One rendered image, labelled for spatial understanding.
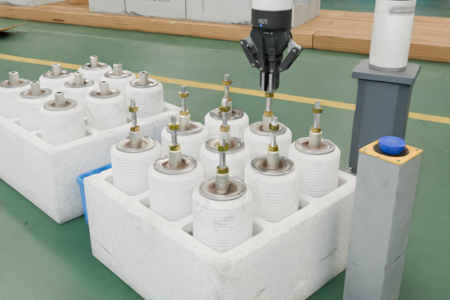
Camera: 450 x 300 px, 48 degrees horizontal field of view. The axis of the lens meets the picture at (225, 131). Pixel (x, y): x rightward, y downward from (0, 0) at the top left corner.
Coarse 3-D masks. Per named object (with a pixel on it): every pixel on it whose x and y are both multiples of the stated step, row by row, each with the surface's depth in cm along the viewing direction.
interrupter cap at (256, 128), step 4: (252, 124) 104; (256, 124) 104; (260, 124) 104; (280, 124) 104; (252, 128) 102; (256, 128) 102; (260, 128) 103; (280, 128) 102; (284, 128) 102; (252, 132) 100; (256, 132) 100; (260, 132) 100; (264, 132) 100; (268, 132) 100; (280, 132) 100; (284, 132) 100; (268, 136) 99
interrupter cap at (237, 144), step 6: (216, 138) 97; (234, 138) 97; (210, 144) 94; (234, 144) 95; (240, 144) 94; (210, 150) 92; (216, 150) 92; (228, 150) 92; (234, 150) 92; (240, 150) 92
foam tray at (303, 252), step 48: (96, 192) 95; (144, 192) 92; (336, 192) 92; (96, 240) 101; (144, 240) 86; (192, 240) 78; (288, 240) 82; (336, 240) 94; (144, 288) 91; (192, 288) 79; (240, 288) 76; (288, 288) 86
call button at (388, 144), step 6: (384, 138) 78; (390, 138) 78; (396, 138) 78; (378, 144) 77; (384, 144) 76; (390, 144) 76; (396, 144) 76; (402, 144) 76; (384, 150) 76; (390, 150) 75; (396, 150) 75
